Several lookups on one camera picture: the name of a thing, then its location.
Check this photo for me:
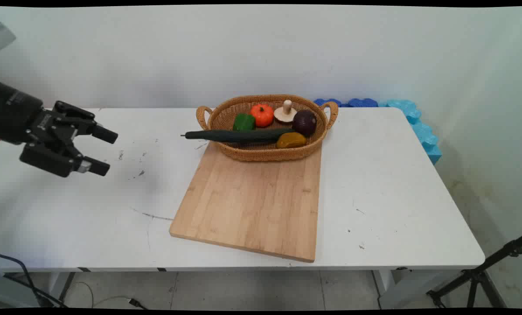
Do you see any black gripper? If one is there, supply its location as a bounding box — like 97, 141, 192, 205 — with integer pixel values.
0, 80, 118, 178

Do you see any long dark green cucumber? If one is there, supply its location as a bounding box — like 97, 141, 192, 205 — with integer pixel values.
181, 128, 296, 144

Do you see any white table leg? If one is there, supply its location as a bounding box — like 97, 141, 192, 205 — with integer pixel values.
48, 271, 75, 303
372, 269, 452, 309

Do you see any green bell pepper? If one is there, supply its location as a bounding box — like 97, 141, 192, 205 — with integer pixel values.
233, 113, 256, 131

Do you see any wooden cutting board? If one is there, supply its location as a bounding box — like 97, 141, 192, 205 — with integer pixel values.
169, 141, 322, 263

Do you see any orange toy pumpkin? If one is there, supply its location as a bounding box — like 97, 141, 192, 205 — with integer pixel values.
250, 104, 274, 128

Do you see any beige toy mushroom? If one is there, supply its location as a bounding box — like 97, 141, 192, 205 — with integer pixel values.
274, 100, 297, 123

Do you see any yellow-brown potato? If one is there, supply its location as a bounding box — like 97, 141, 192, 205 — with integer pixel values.
276, 132, 307, 149

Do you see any dark purple onion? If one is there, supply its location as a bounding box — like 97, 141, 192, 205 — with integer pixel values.
292, 110, 317, 137

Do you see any light blue foam block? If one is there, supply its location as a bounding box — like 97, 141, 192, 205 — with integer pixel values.
378, 99, 442, 165

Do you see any black tripod stand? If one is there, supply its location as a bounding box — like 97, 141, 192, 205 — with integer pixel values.
426, 233, 522, 308

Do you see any black cable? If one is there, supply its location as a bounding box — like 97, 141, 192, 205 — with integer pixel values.
0, 253, 69, 308

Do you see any white cable with plug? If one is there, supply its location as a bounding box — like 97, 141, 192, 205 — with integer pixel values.
69, 282, 149, 310

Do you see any woven wicker basket with handles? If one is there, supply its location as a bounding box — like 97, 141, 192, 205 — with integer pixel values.
196, 94, 339, 162

